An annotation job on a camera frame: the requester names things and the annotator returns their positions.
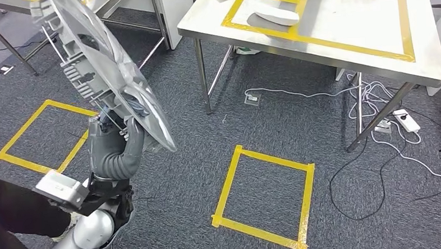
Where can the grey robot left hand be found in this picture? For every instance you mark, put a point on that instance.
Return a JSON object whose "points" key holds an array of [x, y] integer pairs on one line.
{"points": [[106, 143]]}

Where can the silver plastic wheel cover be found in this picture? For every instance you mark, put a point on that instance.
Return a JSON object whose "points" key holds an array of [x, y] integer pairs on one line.
{"points": [[102, 69]]}

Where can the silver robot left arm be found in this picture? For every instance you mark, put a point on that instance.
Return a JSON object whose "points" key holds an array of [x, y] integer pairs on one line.
{"points": [[87, 230]]}

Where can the white curved plastic part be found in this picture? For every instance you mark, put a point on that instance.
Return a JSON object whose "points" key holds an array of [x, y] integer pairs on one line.
{"points": [[277, 17]]}

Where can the stainless steel workbench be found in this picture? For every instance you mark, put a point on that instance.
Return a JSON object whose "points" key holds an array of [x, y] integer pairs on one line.
{"points": [[350, 21]]}

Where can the yellow floor tape square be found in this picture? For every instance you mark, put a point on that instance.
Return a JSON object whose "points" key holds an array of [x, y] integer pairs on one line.
{"points": [[226, 186], [20, 133]]}

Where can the person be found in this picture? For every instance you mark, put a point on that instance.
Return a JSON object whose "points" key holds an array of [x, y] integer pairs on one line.
{"points": [[16, 210]]}

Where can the white cabinet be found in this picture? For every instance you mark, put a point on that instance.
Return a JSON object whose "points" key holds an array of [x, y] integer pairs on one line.
{"points": [[176, 14]]}

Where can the grey floor socket plate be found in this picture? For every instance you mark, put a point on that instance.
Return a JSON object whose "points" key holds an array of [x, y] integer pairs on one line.
{"points": [[252, 100], [383, 126]]}

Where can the white and green bag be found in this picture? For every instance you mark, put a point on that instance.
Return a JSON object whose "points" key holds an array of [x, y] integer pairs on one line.
{"points": [[247, 50]]}

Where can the white power strip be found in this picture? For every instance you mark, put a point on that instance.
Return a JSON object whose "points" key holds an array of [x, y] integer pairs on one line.
{"points": [[406, 121]]}

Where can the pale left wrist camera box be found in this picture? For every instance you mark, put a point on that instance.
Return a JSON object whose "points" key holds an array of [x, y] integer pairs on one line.
{"points": [[59, 190]]}

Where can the yellow tape frame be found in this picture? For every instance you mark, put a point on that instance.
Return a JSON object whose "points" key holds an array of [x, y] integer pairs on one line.
{"points": [[351, 46]]}

